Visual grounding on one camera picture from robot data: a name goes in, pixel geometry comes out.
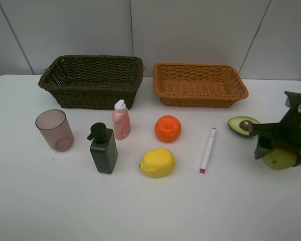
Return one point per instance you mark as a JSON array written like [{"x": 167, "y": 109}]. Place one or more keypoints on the dark green pump bottle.
[{"x": 103, "y": 148}]

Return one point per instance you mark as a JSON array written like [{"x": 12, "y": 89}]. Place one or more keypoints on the yellow lemon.
[{"x": 158, "y": 163}]

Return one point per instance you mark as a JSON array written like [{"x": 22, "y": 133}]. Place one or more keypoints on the dark brown wicker basket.
[{"x": 95, "y": 82}]

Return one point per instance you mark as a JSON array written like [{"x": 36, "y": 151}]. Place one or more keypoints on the green red mango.
[{"x": 280, "y": 157}]

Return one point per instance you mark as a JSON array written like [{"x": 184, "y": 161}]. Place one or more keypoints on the halved avocado with pit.
[{"x": 241, "y": 125}]

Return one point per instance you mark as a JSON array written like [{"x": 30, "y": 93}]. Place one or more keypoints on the translucent pink plastic cup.
[{"x": 55, "y": 129}]

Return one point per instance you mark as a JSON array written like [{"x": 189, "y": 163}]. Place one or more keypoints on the white marker pink caps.
[{"x": 207, "y": 151}]

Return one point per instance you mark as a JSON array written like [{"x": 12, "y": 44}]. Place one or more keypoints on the pink squeeze bottle white cap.
[{"x": 121, "y": 120}]

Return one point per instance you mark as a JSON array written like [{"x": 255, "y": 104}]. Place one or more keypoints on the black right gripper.
[{"x": 287, "y": 132}]

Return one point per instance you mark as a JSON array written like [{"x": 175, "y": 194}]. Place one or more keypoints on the orange fruit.
[{"x": 168, "y": 128}]

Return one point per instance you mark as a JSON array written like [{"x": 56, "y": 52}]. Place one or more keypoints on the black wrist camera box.
[{"x": 292, "y": 99}]

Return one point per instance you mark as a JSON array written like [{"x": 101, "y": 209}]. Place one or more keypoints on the orange wicker basket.
[{"x": 198, "y": 85}]

